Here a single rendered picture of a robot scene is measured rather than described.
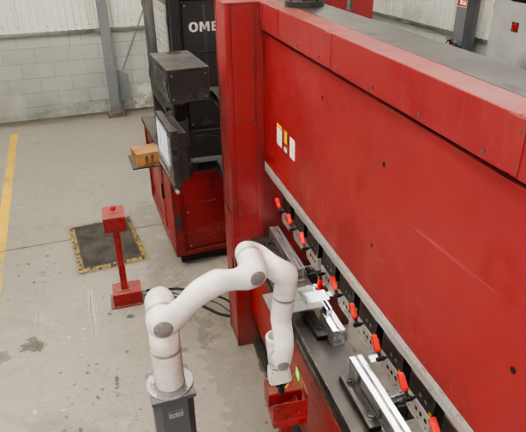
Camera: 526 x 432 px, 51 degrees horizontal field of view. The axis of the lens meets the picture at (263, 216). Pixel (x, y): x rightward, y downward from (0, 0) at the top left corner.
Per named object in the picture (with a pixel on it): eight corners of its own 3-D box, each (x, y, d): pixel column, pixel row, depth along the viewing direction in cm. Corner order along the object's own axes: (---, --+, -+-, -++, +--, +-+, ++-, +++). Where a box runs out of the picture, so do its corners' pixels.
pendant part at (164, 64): (162, 176, 385) (148, 52, 345) (196, 171, 392) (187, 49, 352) (179, 207, 343) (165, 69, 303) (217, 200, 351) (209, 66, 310)
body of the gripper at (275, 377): (287, 353, 238) (289, 372, 243) (265, 358, 237) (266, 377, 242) (291, 365, 232) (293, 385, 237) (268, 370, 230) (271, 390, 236)
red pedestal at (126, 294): (110, 295, 446) (94, 204, 407) (141, 290, 452) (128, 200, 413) (111, 309, 429) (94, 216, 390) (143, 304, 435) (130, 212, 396)
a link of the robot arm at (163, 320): (154, 322, 215) (158, 350, 201) (138, 302, 209) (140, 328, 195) (265, 261, 215) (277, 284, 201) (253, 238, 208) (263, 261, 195)
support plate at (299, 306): (262, 296, 279) (262, 294, 278) (310, 286, 285) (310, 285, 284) (272, 317, 263) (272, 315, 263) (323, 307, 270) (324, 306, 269)
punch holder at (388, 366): (379, 364, 209) (382, 331, 201) (398, 360, 211) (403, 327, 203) (397, 393, 196) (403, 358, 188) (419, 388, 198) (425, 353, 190)
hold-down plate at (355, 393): (338, 380, 242) (339, 375, 241) (350, 377, 244) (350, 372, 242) (368, 434, 217) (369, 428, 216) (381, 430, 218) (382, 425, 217)
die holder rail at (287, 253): (269, 239, 350) (269, 226, 346) (277, 238, 352) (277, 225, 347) (295, 283, 308) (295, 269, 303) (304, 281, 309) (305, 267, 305)
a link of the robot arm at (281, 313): (302, 312, 210) (293, 373, 223) (291, 288, 223) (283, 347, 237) (280, 314, 207) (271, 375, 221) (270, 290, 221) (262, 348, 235)
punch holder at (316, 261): (306, 256, 276) (307, 228, 269) (321, 254, 278) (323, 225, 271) (316, 273, 264) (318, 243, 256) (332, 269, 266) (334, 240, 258)
